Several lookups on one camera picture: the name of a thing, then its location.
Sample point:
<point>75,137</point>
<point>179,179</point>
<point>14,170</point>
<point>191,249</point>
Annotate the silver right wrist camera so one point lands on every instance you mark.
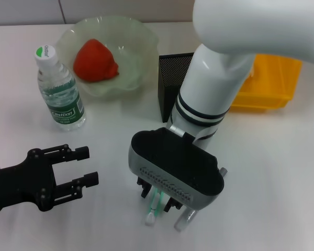
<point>172,162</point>

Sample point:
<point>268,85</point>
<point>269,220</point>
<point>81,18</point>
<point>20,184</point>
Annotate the clear green-label water bottle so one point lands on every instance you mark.
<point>62,104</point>

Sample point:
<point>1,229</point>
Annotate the grey marker pen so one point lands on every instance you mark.
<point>184,219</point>

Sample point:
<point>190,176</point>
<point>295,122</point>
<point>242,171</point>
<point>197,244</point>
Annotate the red plush fruit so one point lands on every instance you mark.
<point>94,60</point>

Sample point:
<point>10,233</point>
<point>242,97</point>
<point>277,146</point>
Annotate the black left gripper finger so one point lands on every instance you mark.
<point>146,188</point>

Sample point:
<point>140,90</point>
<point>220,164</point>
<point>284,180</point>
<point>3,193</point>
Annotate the green utility knife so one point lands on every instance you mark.
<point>151,217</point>

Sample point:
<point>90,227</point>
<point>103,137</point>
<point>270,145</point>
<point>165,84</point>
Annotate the pale green glass fruit plate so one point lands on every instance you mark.
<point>130,47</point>

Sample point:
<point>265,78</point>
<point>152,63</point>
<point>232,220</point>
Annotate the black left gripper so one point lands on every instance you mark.
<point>23,183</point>

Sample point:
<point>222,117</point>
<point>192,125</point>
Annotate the yellow plastic bin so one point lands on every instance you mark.
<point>272,89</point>

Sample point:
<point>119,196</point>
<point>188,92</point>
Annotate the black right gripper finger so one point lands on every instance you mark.
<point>174,204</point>

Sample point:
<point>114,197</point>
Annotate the black mesh pen holder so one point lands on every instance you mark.
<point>167,86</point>

